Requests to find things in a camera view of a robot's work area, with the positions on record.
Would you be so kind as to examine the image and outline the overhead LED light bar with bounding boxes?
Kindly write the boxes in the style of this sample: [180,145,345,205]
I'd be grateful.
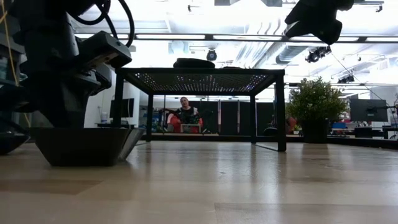
[74,32,398,44]

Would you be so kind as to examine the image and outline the black deep square plate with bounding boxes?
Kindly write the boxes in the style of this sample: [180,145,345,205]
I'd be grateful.
[30,126,146,167]

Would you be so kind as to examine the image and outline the yellow hanging cable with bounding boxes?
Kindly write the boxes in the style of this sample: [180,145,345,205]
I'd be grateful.
[0,0,32,128]

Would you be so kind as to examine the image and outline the black computer monitor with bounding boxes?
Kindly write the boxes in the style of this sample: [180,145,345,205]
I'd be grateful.
[109,98,135,118]
[349,98,389,123]

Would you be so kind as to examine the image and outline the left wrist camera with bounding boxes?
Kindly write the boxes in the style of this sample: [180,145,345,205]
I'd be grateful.
[76,30,133,70]

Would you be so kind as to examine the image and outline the black perforated metal riser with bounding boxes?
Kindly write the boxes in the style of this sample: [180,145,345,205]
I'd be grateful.
[111,66,287,152]

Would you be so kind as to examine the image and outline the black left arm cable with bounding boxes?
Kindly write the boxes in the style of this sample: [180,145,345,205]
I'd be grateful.
[70,0,136,48]

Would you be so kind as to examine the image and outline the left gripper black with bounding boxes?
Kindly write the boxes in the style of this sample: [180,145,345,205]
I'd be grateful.
[18,58,112,128]

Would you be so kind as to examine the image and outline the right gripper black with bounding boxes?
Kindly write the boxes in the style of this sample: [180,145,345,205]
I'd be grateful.
[284,0,355,46]

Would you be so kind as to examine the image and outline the person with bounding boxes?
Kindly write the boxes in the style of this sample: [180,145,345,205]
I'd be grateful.
[167,96,203,134]
[270,113,296,135]

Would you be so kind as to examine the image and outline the green potted plant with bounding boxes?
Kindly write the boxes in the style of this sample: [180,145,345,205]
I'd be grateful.
[285,77,349,144]

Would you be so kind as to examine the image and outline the black glossy mini plate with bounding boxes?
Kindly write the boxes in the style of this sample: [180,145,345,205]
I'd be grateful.
[173,61,216,69]

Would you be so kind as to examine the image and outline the black partition panels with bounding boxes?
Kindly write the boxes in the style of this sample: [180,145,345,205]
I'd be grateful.
[198,100,276,136]

